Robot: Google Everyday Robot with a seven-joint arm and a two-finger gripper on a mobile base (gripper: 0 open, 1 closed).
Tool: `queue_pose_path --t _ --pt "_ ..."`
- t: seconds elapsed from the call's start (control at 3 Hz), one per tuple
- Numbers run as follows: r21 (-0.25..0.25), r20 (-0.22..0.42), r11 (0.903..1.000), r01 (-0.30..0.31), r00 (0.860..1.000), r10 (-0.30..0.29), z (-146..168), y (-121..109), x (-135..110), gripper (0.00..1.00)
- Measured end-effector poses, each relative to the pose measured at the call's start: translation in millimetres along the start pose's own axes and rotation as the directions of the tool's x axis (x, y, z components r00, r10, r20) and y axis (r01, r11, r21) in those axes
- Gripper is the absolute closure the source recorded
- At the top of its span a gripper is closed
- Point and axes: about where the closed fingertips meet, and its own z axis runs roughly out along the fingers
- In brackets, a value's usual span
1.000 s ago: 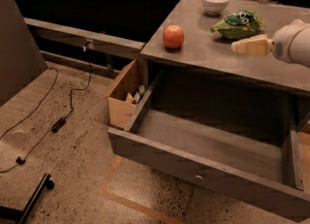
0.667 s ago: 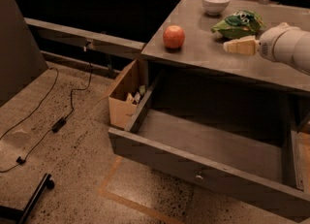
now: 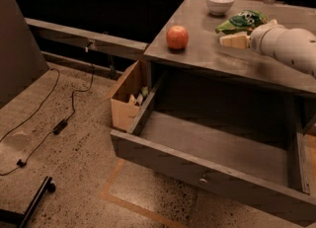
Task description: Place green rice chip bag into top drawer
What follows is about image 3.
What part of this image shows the green rice chip bag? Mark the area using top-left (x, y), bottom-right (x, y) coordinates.
top-left (215, 10), bottom-right (268, 35)

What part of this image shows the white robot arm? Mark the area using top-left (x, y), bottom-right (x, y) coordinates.
top-left (219, 20), bottom-right (316, 78)

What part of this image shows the open grey top drawer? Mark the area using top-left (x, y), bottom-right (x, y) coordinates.
top-left (111, 71), bottom-right (316, 227)

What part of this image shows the round silver drawer knob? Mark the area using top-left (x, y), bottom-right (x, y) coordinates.
top-left (198, 178), bottom-right (208, 186)

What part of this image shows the grey cabinet counter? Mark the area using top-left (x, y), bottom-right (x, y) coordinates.
top-left (144, 0), bottom-right (316, 97)

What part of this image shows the white ceramic bowl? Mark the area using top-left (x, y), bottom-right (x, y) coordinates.
top-left (205, 0), bottom-right (235, 16)

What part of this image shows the red apple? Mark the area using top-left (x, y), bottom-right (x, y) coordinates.
top-left (166, 26), bottom-right (189, 49)

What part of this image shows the cardboard box with items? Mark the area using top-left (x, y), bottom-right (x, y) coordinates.
top-left (110, 60), bottom-right (147, 131)

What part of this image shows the black chair base leg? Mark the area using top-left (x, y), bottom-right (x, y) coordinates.
top-left (0, 177), bottom-right (56, 228)

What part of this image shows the black power cable with adapter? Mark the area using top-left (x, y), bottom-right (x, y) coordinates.
top-left (0, 40), bottom-right (97, 177)

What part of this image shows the grey wall rail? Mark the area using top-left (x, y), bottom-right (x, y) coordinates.
top-left (25, 18), bottom-right (148, 60)

